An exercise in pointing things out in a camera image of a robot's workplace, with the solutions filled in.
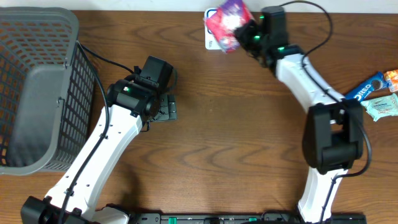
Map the grey plastic mesh basket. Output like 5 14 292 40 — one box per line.
1 7 96 175

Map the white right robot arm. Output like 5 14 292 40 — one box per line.
234 6 367 223

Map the red purple snack bag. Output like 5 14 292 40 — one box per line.
205 0 254 53

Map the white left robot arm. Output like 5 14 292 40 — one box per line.
21 56 176 223

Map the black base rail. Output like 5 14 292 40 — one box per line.
129 212 368 224

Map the teal wet wipes pack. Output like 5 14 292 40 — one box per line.
361 93 397 122

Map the blue Oreo cookie pack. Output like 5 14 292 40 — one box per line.
345 72 389 102

